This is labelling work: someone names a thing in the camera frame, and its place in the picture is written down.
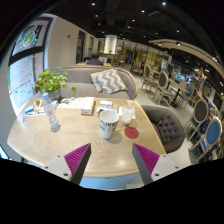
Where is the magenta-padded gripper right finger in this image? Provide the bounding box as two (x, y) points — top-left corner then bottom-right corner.
(131, 143), (183, 186)

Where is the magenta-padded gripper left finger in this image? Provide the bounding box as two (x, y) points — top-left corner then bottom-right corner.
(43, 143), (92, 186)

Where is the clear blue-capped water bottle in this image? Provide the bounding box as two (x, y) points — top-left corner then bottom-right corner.
(42, 92), (62, 133)

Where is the flat round red coaster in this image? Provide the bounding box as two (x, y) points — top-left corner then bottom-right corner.
(124, 126), (140, 140)

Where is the dark grey tufted armchair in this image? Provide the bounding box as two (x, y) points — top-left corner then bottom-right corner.
(141, 105), (186, 155)

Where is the white printed mug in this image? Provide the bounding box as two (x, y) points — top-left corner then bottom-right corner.
(98, 108), (120, 141)

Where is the clear plastic cup with straw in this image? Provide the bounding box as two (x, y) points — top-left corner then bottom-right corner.
(119, 99), (137, 127)

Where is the small blue white box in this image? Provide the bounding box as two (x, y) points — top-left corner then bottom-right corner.
(99, 99), (114, 109)

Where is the group of dining chairs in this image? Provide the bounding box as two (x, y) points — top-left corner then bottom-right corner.
(139, 63), (224, 164)

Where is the dark café table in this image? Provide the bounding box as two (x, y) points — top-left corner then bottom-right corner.
(166, 78), (191, 109)

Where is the potted green plant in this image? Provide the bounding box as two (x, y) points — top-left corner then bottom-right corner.
(33, 66), (78, 101)

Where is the grey upholstered sofa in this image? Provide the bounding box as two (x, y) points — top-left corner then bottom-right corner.
(46, 64), (139, 101)

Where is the grey white chevron cushion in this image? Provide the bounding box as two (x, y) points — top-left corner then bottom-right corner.
(89, 68), (128, 95)

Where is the person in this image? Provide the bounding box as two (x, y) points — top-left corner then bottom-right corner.
(85, 52), (104, 66)

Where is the white round column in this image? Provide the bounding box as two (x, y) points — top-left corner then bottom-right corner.
(103, 34), (118, 55)

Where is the group of ceiling lights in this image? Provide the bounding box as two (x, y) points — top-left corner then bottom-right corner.
(89, 0), (224, 88)

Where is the framed colourful wall picture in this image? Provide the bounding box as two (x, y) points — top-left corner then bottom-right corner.
(11, 17), (54, 56)

